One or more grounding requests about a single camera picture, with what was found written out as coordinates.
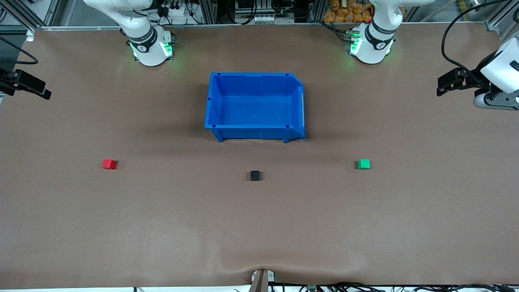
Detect orange packaged snacks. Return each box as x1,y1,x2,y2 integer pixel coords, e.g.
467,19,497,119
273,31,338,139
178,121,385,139
323,0,373,23

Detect white power strip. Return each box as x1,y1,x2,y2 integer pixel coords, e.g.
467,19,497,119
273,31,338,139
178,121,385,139
156,0,195,26

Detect brown table cover mat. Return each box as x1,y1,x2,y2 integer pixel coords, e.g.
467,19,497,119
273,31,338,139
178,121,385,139
0,22,519,290

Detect blue plastic storage bin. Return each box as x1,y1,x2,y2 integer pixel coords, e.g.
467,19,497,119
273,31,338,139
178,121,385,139
204,72,305,143

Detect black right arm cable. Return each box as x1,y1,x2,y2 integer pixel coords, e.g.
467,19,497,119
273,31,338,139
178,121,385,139
0,36,39,65

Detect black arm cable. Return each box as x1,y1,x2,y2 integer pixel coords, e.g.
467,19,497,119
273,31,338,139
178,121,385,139
0,36,39,65
441,0,501,86

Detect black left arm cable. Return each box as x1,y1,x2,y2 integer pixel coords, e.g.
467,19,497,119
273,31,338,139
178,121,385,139
441,0,501,86

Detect aluminium frame strut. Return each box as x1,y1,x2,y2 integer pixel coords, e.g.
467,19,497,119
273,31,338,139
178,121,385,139
485,0,519,41
0,0,77,32

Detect table edge clamp bracket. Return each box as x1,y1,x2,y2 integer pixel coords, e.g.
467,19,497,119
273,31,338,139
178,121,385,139
251,268,275,292

